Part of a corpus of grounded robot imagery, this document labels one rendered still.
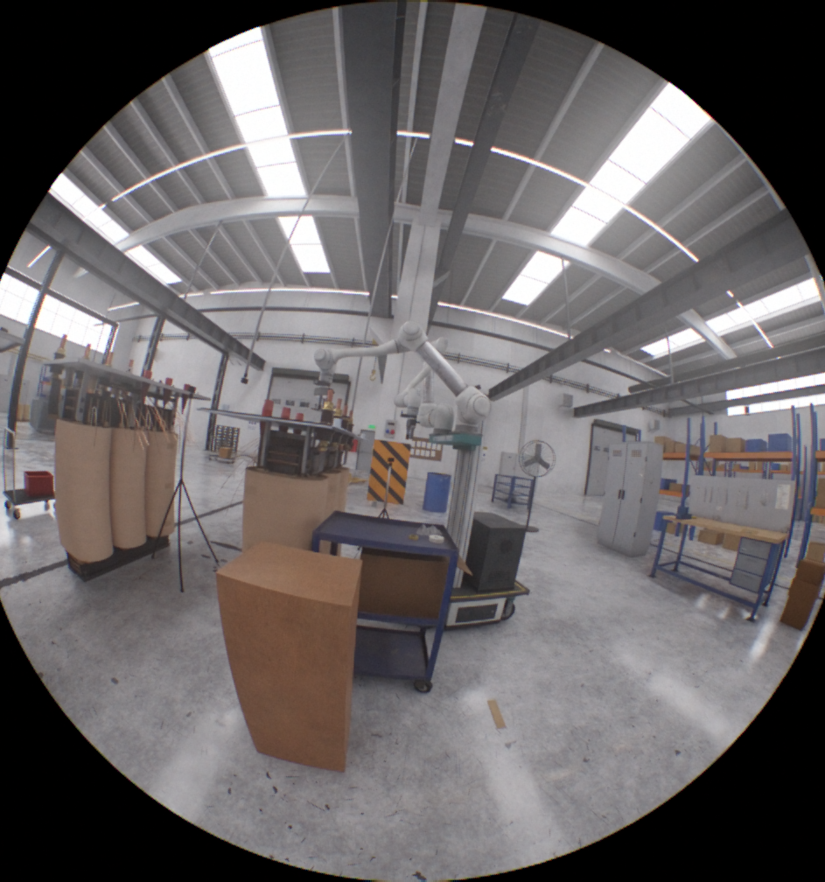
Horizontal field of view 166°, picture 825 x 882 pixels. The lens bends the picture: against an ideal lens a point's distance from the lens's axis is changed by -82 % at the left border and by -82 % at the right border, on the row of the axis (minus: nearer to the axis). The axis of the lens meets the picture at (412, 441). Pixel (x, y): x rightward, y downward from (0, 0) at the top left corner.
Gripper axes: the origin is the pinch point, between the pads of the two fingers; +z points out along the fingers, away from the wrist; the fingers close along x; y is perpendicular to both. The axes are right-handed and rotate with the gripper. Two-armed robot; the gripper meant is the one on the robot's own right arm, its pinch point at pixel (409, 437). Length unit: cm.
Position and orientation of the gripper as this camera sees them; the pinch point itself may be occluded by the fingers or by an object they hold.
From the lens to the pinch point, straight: 218.3
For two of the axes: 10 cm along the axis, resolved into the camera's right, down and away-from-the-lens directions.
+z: -1.3, 9.9, -0.4
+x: -2.4, 0.1, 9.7
